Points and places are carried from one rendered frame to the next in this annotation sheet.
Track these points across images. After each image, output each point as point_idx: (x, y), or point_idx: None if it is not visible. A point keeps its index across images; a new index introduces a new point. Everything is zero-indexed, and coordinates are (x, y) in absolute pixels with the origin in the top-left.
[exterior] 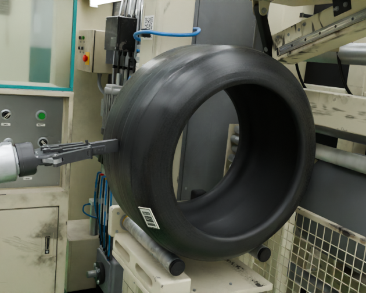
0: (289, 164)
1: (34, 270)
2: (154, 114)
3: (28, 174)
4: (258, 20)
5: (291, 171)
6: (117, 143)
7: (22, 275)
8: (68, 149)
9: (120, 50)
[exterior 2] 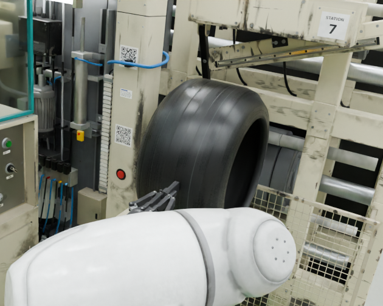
0: (239, 153)
1: None
2: (216, 161)
3: None
4: (201, 39)
5: (241, 158)
6: (179, 184)
7: None
8: (160, 204)
9: (50, 56)
